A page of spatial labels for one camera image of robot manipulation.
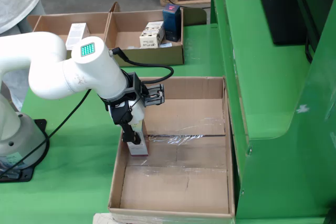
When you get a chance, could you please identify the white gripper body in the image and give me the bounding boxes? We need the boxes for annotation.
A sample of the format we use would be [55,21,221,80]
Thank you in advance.
[130,102,145,125]

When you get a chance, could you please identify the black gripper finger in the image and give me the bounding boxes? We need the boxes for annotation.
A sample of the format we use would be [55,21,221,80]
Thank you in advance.
[106,100,142,145]

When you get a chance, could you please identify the holographic silver product box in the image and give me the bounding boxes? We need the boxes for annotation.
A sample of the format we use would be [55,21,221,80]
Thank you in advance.
[127,119,150,157]

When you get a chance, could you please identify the divided cardboard box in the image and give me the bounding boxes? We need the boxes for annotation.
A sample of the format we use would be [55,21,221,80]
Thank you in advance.
[27,1,184,67]

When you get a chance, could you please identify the white cow print box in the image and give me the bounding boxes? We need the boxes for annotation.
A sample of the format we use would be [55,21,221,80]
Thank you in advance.
[139,20,166,49]

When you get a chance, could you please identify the large open cardboard tray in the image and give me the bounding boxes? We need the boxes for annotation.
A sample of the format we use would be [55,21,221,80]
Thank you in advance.
[107,76,236,219]

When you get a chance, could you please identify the dark blue product box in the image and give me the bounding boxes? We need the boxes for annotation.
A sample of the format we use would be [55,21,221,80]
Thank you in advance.
[162,3,182,43]

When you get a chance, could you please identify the plastic wrapped cardboard sheet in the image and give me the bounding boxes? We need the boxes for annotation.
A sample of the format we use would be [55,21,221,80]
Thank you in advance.
[92,212,236,224]

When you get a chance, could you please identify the tall white carton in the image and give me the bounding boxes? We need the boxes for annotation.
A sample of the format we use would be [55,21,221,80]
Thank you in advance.
[65,22,91,50]

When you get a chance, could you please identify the green machine housing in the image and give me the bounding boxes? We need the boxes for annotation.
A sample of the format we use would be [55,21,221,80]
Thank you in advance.
[209,0,336,224]

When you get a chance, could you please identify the black monitor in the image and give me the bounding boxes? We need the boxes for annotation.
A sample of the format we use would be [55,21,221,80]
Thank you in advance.
[253,0,322,46]

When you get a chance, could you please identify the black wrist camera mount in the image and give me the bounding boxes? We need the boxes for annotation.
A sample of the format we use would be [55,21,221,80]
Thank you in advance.
[123,72,165,107]

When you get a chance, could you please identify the long black arm cable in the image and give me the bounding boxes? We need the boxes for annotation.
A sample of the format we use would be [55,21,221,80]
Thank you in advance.
[0,89,92,178]

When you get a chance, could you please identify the short black plugged cable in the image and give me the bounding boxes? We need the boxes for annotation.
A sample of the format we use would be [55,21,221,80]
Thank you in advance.
[110,47,174,84]

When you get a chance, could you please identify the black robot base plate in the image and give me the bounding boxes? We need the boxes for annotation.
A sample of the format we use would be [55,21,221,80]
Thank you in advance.
[0,119,50,183]

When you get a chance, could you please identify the black monitor cable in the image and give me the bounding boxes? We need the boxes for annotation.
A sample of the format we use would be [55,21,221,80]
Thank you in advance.
[304,35,315,64]

